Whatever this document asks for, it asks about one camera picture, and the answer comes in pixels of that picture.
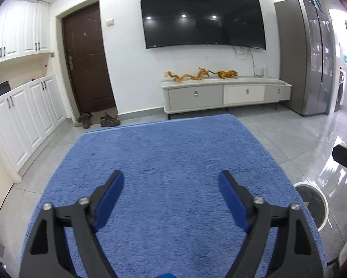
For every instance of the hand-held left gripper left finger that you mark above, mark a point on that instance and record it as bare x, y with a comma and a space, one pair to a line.
109, 202

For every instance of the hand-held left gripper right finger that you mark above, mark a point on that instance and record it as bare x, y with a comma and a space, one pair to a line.
234, 202

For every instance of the white round bin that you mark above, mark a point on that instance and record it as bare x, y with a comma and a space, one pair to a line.
311, 205

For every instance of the washing machine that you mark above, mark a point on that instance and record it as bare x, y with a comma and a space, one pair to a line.
341, 91

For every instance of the blue fluffy mat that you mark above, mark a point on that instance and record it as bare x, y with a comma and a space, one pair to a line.
167, 150

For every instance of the pair of brown shoes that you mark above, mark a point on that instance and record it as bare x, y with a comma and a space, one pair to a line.
85, 119
110, 119

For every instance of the grey refrigerator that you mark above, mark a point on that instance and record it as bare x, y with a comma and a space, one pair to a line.
306, 60

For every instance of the white television console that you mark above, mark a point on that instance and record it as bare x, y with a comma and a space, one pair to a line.
196, 94

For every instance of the white lower cabinet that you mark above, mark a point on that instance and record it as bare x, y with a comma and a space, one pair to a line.
25, 115

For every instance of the white cabinet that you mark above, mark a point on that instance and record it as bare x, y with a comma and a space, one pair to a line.
17, 31
25, 115

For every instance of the golden tiger ornament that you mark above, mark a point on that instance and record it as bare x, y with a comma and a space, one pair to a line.
227, 74

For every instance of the short golden dragon ornament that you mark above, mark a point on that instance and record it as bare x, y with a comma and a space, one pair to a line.
205, 71

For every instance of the long golden dragon ornament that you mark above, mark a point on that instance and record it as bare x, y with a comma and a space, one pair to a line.
185, 77

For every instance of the dark brown entrance door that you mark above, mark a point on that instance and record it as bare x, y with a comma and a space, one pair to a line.
88, 63

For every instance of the black curved television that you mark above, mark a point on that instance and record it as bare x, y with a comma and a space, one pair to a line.
202, 14

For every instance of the white upper cabinet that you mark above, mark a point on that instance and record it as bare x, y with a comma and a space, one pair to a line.
17, 31

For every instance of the wall light switch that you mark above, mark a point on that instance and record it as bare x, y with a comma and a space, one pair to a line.
110, 22

